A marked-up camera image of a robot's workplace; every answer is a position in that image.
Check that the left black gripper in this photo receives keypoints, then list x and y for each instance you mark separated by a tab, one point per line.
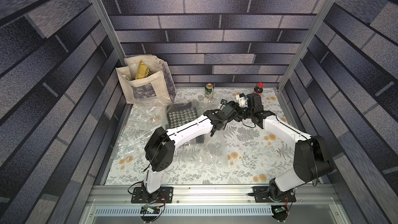
225	125

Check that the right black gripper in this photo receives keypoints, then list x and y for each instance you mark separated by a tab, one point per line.
249	112

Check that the black white houndstooth scarf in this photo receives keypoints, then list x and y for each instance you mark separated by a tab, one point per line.
177	116

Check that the clear plastic vacuum bag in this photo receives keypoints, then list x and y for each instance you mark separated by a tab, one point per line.
146	117

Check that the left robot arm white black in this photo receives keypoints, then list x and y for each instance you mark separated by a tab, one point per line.
160	149

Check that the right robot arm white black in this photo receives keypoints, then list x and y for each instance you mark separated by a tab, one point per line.
311	158

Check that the cream canvas tote bag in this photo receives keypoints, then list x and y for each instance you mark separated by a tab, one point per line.
157	87

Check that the green beverage can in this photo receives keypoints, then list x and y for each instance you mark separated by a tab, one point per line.
209	91

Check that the yellow snack packet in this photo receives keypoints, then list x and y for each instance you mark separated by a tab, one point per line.
143	71

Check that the right circuit board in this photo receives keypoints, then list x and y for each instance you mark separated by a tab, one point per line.
280	213

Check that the circuit board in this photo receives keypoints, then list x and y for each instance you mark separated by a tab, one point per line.
280	213
150	210

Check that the left circuit board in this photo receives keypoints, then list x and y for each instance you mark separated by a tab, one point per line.
150	210

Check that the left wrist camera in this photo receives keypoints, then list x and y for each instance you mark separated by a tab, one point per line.
223	103

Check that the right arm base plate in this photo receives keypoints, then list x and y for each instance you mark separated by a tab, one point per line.
263	194

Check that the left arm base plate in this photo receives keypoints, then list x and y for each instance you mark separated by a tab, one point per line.
140	195

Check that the aluminium front rail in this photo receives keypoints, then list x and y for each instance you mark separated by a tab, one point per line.
212	195

